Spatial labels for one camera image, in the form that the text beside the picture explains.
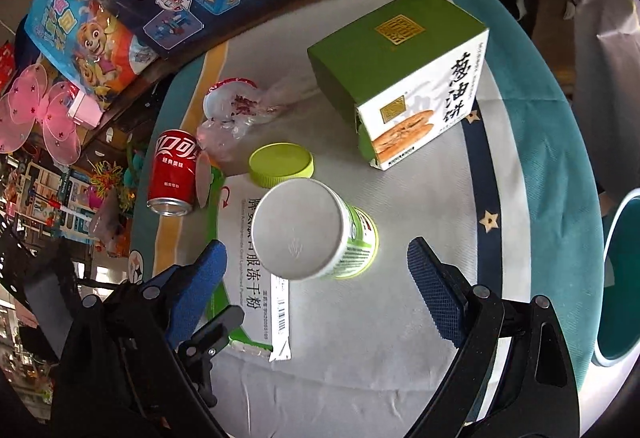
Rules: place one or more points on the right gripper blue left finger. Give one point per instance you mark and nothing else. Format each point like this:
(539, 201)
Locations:
(195, 284)

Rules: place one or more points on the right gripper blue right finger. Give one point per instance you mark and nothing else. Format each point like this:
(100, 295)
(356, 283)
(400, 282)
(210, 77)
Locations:
(432, 282)

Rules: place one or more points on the green white medicine box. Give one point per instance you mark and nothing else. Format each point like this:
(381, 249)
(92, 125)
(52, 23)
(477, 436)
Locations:
(263, 297)

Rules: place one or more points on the white green cylindrical canister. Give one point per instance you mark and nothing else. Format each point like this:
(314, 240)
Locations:
(303, 230)

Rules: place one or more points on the green white pancake box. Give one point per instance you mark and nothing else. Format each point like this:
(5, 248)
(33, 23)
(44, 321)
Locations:
(402, 74)

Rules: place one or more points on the teal trash bin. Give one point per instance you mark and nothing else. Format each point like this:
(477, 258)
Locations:
(618, 331)

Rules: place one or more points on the red cola can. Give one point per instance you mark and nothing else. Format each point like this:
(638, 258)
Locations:
(172, 190)

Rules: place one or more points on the lime green plastic lid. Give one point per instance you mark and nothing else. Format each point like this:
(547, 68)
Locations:
(276, 162)

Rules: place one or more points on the crumpled clear plastic wrapper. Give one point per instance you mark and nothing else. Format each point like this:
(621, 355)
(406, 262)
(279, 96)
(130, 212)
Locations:
(234, 105)

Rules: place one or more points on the teal white striped tablecloth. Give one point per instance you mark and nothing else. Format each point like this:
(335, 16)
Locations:
(508, 200)

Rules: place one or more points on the pink butterfly wings toy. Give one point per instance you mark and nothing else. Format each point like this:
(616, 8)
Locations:
(59, 109)

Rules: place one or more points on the paw patrol toy package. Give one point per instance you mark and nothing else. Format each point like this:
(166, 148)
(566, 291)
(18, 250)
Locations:
(88, 45)

